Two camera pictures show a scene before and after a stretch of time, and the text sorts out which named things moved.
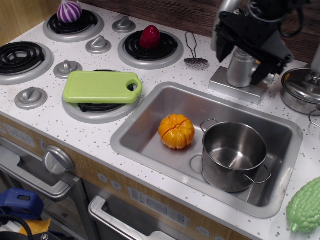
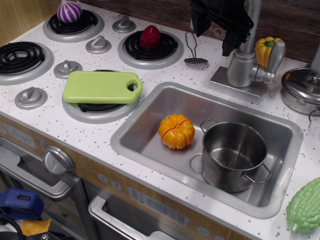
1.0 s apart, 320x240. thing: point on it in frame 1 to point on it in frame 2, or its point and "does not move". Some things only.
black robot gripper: x=261 y=30 to x=234 y=14
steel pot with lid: x=300 y=91 does not move
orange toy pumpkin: x=176 y=132 does not move
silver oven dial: x=56 y=161 does not move
